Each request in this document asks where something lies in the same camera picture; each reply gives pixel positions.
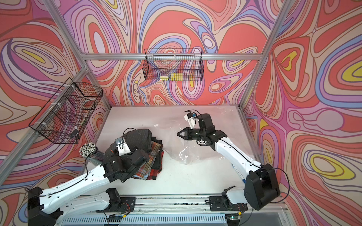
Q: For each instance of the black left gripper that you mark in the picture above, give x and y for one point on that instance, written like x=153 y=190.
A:
x=119 y=157

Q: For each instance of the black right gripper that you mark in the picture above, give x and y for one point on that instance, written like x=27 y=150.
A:
x=187 y=131

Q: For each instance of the brown multicolour plaid shirt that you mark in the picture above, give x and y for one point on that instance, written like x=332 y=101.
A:
x=156 y=147

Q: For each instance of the dark striped shirt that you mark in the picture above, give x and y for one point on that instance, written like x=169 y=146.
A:
x=135 y=139

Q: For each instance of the clear plastic vacuum bag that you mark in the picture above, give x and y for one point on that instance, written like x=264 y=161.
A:
x=189 y=152

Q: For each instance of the red black plaid shirt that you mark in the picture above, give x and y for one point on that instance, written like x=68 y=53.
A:
x=157 y=167

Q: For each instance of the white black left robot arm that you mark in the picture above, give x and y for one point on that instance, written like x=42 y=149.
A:
x=49 y=207

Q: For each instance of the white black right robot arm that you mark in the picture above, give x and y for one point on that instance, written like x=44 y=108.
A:
x=261 y=186

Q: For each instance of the bundle of rods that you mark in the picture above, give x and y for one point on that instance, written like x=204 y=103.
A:
x=91 y=153

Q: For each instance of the yellow block in basket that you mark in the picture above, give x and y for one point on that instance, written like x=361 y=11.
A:
x=172 y=77

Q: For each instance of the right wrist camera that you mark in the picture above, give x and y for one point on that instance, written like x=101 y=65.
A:
x=191 y=117

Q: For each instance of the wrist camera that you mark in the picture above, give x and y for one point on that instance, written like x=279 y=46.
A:
x=191 y=117
x=122 y=147

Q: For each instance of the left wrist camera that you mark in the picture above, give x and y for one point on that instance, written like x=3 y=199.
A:
x=122 y=147

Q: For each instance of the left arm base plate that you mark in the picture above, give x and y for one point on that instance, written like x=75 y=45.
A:
x=120 y=205

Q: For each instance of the black wire basket back wall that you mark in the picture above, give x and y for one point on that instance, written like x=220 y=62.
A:
x=163 y=61

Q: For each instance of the black wire basket wall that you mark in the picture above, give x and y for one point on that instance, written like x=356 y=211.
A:
x=163 y=61
x=66 y=114

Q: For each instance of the black wire basket left wall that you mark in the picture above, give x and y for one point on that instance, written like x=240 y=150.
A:
x=66 y=114

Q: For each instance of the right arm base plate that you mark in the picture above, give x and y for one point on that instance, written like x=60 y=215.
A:
x=220 y=203

